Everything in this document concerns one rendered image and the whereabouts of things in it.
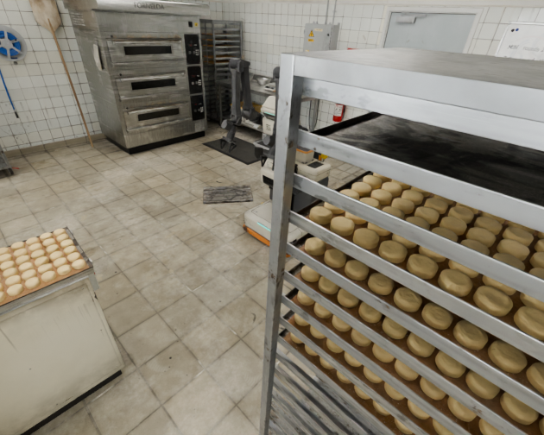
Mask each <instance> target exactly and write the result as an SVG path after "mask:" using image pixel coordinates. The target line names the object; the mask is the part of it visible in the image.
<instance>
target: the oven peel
mask: <svg viewBox="0 0 544 435"><path fill-rule="evenodd" d="M29 3H30V6H31V9H32V10H33V13H34V16H35V20H36V21H37V22H38V23H39V24H40V25H41V26H42V27H44V28H46V29H48V30H49V31H50V32H51V33H52V34H53V37H54V40H55V43H56V46H57V48H58V50H59V53H60V57H61V60H62V62H63V65H64V67H65V70H66V74H67V77H68V79H69V82H70V85H71V87H72V90H73V94H74V96H75V99H76V102H77V105H78V107H79V112H80V115H81V116H82V119H83V122H84V125H85V129H86V132H87V135H88V137H89V140H90V143H91V145H92V148H93V143H92V139H91V136H90V133H89V130H88V128H87V125H86V122H85V118H84V115H83V112H82V110H81V107H80V104H79V100H78V98H77V95H76V92H75V90H74V87H73V82H72V80H71V78H70V75H69V72H68V70H67V67H66V62H65V61H64V58H63V55H62V52H61V50H60V46H59V43H58V41H57V38H56V36H55V30H56V29H57V28H58V27H59V26H60V25H61V19H60V14H59V11H58V9H57V6H56V3H55V1H54V0H29Z"/></svg>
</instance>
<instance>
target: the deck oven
mask: <svg viewBox="0 0 544 435"><path fill-rule="evenodd" d="M62 2H63V5H64V8H65V9H68V12H69V16H70V19H71V22H72V25H73V31H74V34H75V37H76V41H77V44H78V47H79V53H80V56H81V59H82V62H83V66H84V69H85V75H86V77H87V81H88V85H89V87H90V91H91V95H92V100H93V103H94V106H95V110H96V112H97V116H98V120H99V125H100V128H101V131H102V133H103V134H104V135H106V138H107V140H108V141H109V142H111V143H113V144H115V145H116V146H118V147H119V148H120V149H122V150H123V151H125V152H126V153H128V154H136V153H140V152H143V151H147V150H150V149H154V148H160V147H164V146H167V145H171V144H175V143H179V142H185V141H189V140H192V139H196V138H200V137H203V136H205V130H207V119H206V94H205V84H204V72H203V60H202V47H201V35H200V25H199V17H200V16H209V15H210V8H209V5H208V4H204V3H186V2H175V1H166V0H62ZM81 9H82V10H81ZM126 12H127V13H126ZM171 15H172V16H171ZM96 38H97V41H98V42H97V43H96V41H95V40H96ZM93 44H94V45H96V44H97V45H96V46H98V53H99V58H100V61H101V66H102V71H101V70H99V69H98V67H97V65H96V61H95V59H94V48H93Z"/></svg>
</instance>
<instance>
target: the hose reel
mask: <svg viewBox="0 0 544 435"><path fill-rule="evenodd" d="M27 51H28V49H27V44H26V42H25V40H24V39H23V38H22V36H21V35H20V34H19V33H18V32H17V31H15V30H14V29H12V28H10V27H7V26H4V25H0V58H1V59H3V60H7V61H14V62H13V63H14V64H15V65H18V63H17V61H18V60H22V59H23V58H24V57H25V56H26V54H27ZM0 75H1V78H2V81H3V85H4V88H5V90H6V92H7V95H8V97H9V100H10V103H11V105H12V107H13V111H14V112H15V114H16V118H19V116H18V115H17V113H16V110H15V107H14V105H13V103H12V101H11V98H10V96H9V93H8V90H7V87H6V84H5V82H4V80H3V75H2V73H1V70H0Z"/></svg>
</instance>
